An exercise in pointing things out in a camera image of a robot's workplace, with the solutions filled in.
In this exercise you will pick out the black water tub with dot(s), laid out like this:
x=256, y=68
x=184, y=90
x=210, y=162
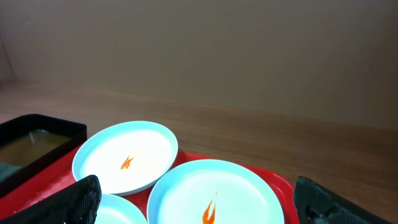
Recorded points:
x=32, y=142

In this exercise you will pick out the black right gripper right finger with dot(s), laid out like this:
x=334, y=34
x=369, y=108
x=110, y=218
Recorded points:
x=315, y=204

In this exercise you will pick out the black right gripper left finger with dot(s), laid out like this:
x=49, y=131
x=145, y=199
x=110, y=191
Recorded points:
x=75, y=204

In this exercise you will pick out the light blue plate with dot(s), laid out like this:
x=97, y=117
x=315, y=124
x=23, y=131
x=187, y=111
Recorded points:
x=127, y=158
x=213, y=191
x=117, y=210

